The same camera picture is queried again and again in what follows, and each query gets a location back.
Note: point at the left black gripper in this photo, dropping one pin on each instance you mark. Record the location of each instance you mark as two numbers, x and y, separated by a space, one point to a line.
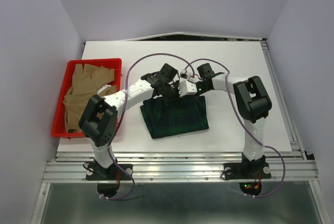
177 94

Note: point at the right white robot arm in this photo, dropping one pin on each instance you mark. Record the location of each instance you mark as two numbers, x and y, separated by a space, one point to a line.
252 108

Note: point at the red plastic bin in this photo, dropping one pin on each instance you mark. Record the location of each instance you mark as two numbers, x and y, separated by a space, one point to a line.
58 127

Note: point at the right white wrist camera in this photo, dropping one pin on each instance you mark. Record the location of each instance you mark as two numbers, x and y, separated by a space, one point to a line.
185 74

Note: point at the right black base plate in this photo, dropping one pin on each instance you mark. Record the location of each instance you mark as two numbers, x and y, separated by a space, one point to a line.
250 177

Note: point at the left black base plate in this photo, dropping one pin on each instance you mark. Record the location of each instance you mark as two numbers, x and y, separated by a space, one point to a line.
109 180

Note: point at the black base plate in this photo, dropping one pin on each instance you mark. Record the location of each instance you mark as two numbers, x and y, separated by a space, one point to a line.
250 177
109 180

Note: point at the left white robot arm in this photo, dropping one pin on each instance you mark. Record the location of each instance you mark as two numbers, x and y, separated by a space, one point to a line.
102 116

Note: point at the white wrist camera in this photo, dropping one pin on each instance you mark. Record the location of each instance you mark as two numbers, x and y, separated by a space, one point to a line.
185 74
186 87

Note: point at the aluminium front rail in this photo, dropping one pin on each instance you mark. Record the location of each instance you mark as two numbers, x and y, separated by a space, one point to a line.
157 167

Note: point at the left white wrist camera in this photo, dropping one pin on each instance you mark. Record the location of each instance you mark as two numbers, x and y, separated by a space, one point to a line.
186 87

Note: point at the tan beige skirt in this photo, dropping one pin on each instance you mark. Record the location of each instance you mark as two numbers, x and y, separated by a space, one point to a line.
87 81

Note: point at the green plaid pleated skirt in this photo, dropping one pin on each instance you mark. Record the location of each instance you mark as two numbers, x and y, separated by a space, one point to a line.
186 115

